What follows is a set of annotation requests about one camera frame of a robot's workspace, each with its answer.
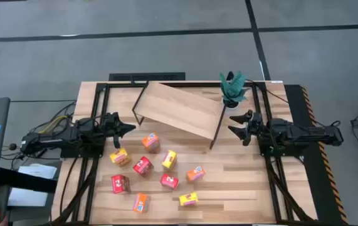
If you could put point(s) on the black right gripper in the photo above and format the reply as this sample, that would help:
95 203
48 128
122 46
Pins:
255 127

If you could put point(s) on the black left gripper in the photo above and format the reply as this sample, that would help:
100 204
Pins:
111 125

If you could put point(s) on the yellow Corn Pops cereal box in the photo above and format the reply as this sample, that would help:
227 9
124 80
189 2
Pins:
169 159
119 156
188 199

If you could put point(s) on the orange Mini-Wheats cereal box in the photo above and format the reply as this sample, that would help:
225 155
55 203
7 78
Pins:
195 173
150 142
141 202

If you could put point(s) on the red Froot Loops cereal box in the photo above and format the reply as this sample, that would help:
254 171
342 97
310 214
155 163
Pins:
119 184
142 165
169 181

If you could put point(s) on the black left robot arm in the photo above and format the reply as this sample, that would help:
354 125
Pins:
56 139

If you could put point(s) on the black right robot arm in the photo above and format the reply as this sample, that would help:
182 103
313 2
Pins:
297 133

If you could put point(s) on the green plant in white pot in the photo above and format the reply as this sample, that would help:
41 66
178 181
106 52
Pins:
232 89

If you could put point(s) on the white paper sheets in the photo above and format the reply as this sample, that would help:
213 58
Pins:
37 171

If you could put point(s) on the black hazard-striped platform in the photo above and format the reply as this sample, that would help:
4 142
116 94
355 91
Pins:
321 188

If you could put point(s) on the black padded bar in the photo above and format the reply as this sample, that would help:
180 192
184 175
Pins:
25 182

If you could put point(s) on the black metal table frame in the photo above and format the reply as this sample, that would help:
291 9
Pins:
101 85

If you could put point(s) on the wooden shelf with black frame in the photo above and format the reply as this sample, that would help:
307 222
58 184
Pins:
178 108

